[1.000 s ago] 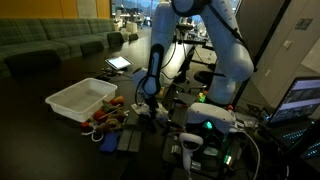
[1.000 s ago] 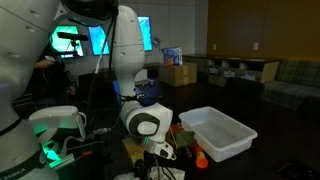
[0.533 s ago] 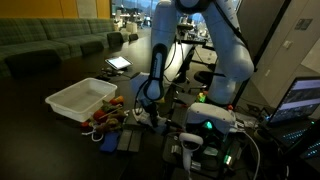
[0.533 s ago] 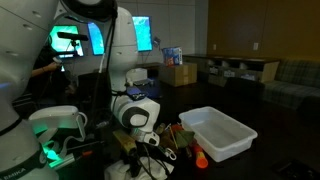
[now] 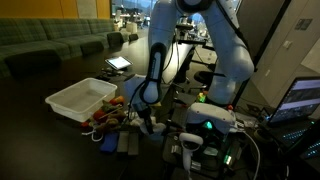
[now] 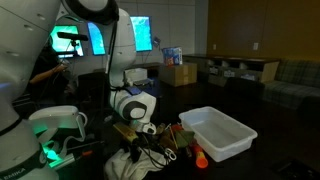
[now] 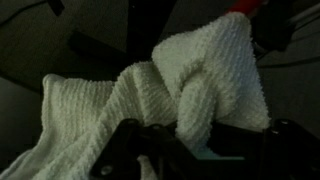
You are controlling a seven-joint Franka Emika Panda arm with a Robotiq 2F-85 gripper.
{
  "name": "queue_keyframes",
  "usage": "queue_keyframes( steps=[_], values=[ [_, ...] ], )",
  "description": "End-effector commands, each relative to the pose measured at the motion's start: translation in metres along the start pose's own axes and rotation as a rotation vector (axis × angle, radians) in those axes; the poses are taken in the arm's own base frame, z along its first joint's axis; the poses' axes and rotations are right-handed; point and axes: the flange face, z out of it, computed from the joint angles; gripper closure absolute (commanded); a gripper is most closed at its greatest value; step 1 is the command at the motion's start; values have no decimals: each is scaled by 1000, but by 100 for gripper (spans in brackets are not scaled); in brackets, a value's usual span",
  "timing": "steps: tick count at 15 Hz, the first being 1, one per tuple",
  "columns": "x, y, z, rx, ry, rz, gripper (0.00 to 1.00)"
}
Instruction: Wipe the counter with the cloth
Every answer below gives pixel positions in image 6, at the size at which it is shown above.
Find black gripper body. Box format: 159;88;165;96
124;131;152;158

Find white terry cloth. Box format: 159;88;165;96
103;148;174;180

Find brown plush toy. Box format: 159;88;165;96
156;123;179;153

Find thin wooden stick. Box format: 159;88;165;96
168;125;179;150

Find red soft toy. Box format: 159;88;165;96
171;123;184;133

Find green felt toy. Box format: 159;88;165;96
175;129;196;148

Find blue storage box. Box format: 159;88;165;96
124;85;144;98

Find orange tipped screwdriver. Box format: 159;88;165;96
53;149;94;169

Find orange cylinder toy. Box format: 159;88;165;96
193;143;209;169

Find white box device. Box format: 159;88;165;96
124;67;148;86

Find white plastic bin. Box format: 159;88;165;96
178;106;259;163

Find cardboard box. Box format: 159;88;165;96
158;62;198;88

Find white VR headset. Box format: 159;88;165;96
28;105;88;162

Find blue white carton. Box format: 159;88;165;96
161;46;184;67

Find wooden shelf cabinet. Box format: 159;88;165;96
183;54;281;88

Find person in dark clothes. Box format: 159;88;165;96
28;36;73;104

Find black flat device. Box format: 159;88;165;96
273;159;318;180

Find green plaid sofa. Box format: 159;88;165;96
263;59;320;111

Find yellowish wrist camera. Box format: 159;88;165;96
112;122;139;145

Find white ring loop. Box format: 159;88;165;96
164;147;178;162

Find large wall monitor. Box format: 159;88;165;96
87;15;153;57

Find medium wall monitor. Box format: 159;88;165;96
49;25;85;58

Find black camera on tripod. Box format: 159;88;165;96
56;31;89;52

